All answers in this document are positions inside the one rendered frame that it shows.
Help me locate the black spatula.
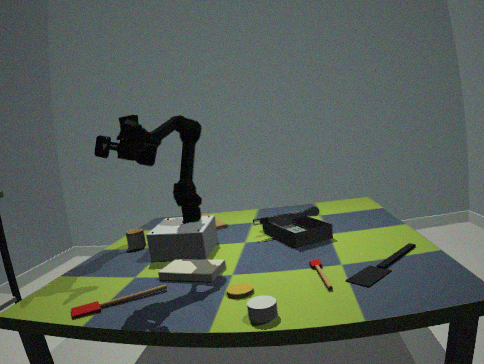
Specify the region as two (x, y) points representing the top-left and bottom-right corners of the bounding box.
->
(346, 243), (416, 288)

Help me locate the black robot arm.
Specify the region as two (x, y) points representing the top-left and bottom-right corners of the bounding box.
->
(117, 114), (202, 223)

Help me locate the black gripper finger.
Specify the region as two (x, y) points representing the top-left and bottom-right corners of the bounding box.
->
(97, 137), (109, 158)
(133, 144), (151, 166)

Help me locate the wooden board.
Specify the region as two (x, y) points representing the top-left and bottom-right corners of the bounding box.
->
(201, 213), (228, 229)

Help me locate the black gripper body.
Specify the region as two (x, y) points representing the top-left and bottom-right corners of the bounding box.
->
(95, 135), (157, 167)

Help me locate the grey cylinder with brown top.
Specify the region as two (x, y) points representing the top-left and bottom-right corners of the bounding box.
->
(126, 229), (146, 249)

